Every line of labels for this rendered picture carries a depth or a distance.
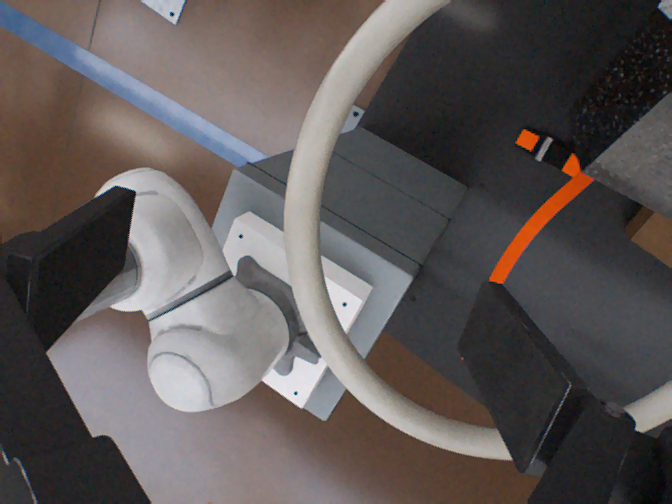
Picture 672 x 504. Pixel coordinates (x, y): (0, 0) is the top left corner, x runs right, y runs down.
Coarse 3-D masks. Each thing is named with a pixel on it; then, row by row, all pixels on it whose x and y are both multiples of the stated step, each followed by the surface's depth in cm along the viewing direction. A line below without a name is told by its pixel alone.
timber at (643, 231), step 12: (636, 216) 147; (648, 216) 139; (660, 216) 136; (624, 228) 151; (636, 228) 141; (648, 228) 138; (660, 228) 137; (636, 240) 140; (648, 240) 139; (660, 240) 138; (648, 252) 140; (660, 252) 139
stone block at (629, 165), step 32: (640, 0) 105; (608, 32) 131; (640, 32) 78; (608, 64) 86; (640, 64) 79; (576, 96) 102; (608, 96) 87; (640, 96) 80; (576, 128) 98; (608, 128) 89; (640, 128) 82; (576, 160) 110; (608, 160) 92; (640, 160) 88; (640, 192) 93
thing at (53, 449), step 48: (0, 240) 11; (0, 288) 11; (0, 336) 9; (0, 384) 8; (48, 384) 8; (0, 432) 7; (48, 432) 7; (0, 480) 7; (48, 480) 6; (96, 480) 6
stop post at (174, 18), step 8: (144, 0) 183; (152, 0) 182; (160, 0) 181; (168, 0) 180; (176, 0) 179; (184, 0) 178; (152, 8) 183; (160, 8) 182; (168, 8) 181; (176, 8) 180; (168, 16) 182; (176, 16) 180; (176, 24) 182
